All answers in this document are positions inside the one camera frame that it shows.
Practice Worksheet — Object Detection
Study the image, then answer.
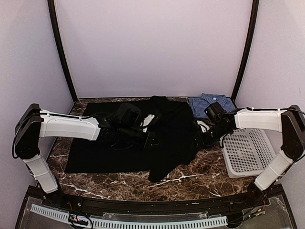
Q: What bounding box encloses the black corner post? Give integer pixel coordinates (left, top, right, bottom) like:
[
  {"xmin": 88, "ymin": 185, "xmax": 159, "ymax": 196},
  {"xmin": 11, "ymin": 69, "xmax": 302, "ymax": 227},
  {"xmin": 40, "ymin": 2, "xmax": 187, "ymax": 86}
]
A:
[
  {"xmin": 231, "ymin": 0, "xmax": 260, "ymax": 104},
  {"xmin": 47, "ymin": 0, "xmax": 78, "ymax": 103}
]

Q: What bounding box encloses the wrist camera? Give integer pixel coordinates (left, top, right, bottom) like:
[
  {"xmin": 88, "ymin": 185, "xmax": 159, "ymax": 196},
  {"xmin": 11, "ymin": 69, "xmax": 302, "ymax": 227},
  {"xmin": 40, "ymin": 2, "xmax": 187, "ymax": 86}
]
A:
[
  {"xmin": 196, "ymin": 120, "xmax": 210, "ymax": 133},
  {"xmin": 140, "ymin": 111, "xmax": 161, "ymax": 133}
]

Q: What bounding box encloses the black front table rail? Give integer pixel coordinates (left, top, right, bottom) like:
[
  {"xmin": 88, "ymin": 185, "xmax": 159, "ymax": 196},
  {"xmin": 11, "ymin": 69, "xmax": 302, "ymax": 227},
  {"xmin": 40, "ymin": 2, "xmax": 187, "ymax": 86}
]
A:
[{"xmin": 43, "ymin": 193, "xmax": 270, "ymax": 216}]

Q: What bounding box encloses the white plastic laundry basket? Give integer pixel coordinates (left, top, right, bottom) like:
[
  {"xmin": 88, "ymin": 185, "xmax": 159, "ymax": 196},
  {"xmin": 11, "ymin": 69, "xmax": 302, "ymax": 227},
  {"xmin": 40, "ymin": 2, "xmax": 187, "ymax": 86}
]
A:
[{"xmin": 220, "ymin": 129, "xmax": 276, "ymax": 178}]

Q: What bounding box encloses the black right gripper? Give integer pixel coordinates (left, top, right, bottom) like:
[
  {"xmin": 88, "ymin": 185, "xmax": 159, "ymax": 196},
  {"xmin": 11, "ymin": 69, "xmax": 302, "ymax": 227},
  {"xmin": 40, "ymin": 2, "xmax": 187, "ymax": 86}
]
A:
[{"xmin": 190, "ymin": 123, "xmax": 230, "ymax": 150}]

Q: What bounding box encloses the black left corner post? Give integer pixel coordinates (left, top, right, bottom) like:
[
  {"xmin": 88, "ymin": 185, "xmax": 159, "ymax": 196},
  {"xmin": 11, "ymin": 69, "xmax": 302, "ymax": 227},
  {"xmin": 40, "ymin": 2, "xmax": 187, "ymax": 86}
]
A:
[{"xmin": 47, "ymin": 0, "xmax": 78, "ymax": 103}]

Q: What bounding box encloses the black garment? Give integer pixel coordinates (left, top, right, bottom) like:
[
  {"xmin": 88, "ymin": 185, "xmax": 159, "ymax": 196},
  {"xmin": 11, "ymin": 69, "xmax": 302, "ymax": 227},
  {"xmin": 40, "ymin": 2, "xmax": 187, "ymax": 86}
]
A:
[{"xmin": 65, "ymin": 96, "xmax": 198, "ymax": 182}]

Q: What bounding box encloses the white slotted cable duct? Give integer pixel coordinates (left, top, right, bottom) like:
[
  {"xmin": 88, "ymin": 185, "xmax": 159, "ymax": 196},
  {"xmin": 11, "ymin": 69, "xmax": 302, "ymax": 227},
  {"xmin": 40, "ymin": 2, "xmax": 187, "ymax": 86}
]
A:
[{"xmin": 30, "ymin": 204, "xmax": 228, "ymax": 229}]

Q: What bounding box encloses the blue checkered shirt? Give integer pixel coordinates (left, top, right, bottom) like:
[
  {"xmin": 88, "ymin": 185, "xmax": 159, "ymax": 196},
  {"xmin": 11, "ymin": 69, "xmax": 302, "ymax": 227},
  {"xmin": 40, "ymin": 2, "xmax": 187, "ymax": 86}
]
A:
[{"xmin": 189, "ymin": 93, "xmax": 238, "ymax": 119}]

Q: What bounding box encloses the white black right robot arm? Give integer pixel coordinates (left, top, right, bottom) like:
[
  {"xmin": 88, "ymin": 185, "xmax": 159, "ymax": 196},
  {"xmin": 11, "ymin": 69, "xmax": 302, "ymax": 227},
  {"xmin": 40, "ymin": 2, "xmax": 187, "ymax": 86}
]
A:
[{"xmin": 193, "ymin": 103, "xmax": 305, "ymax": 207}]

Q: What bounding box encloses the black right corner post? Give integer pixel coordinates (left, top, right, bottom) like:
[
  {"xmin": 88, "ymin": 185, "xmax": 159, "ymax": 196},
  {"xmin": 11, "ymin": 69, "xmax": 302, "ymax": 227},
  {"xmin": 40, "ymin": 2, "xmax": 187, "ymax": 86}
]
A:
[{"xmin": 231, "ymin": 0, "xmax": 260, "ymax": 104}]

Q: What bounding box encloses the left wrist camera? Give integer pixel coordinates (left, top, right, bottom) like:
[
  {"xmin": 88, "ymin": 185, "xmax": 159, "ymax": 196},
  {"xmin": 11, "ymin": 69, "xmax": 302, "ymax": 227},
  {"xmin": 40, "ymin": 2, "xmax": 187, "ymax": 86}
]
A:
[{"xmin": 140, "ymin": 111, "xmax": 161, "ymax": 133}]

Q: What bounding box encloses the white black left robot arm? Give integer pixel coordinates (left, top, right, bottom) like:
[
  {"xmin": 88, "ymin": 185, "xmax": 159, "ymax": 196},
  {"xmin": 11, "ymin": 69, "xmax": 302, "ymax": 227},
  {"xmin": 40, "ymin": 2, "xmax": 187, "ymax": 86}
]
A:
[{"xmin": 11, "ymin": 103, "xmax": 161, "ymax": 208}]

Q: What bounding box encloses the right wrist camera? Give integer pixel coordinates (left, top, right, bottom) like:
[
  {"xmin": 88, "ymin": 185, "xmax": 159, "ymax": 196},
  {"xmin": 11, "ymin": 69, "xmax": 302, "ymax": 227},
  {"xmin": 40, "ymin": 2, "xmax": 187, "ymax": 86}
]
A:
[{"xmin": 196, "ymin": 120, "xmax": 210, "ymax": 133}]

